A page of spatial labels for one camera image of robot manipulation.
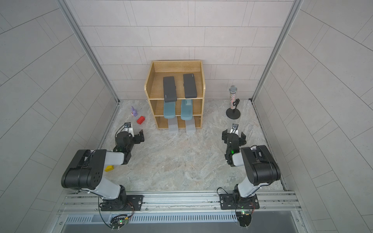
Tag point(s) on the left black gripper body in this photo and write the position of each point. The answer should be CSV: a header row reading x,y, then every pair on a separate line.
x,y
131,143

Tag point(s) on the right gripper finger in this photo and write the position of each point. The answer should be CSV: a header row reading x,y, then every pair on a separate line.
x,y
243,138
224,136

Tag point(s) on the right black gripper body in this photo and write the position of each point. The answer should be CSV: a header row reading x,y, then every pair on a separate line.
x,y
228,137

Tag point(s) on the frosted white pencil case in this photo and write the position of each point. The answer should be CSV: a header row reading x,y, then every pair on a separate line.
x,y
173,125
190,126

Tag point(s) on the teal pencil case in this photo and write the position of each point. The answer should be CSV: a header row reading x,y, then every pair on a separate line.
x,y
187,109
169,111

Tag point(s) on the black pencil case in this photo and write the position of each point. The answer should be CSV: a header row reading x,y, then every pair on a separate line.
x,y
169,88
190,86

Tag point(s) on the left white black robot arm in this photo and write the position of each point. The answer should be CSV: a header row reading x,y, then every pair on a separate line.
x,y
86,172

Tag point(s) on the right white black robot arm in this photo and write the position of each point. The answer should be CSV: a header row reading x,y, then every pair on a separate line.
x,y
260,167

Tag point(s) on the wooden three-tier shelf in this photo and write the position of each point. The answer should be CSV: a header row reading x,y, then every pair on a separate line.
x,y
154,89

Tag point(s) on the red block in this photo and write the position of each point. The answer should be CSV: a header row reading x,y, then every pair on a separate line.
x,y
141,120

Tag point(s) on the candy tube on black stand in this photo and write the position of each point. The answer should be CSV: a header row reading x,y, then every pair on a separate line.
x,y
233,112

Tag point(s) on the purple toy figure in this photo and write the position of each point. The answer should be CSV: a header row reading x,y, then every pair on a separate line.
x,y
134,112

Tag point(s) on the yellow block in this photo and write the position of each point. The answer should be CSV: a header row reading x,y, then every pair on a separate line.
x,y
109,168

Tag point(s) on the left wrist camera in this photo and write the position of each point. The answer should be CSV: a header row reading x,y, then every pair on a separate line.
x,y
128,128

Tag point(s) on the aluminium mounting rail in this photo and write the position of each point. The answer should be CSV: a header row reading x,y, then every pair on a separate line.
x,y
210,201

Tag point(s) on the right circuit board with wires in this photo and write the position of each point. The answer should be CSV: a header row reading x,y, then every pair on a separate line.
x,y
244,219

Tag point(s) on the circuit board with wires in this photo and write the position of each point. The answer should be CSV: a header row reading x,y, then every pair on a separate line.
x,y
244,219
117,222

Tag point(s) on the left circuit board with wires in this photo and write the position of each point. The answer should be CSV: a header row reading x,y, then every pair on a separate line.
x,y
117,222

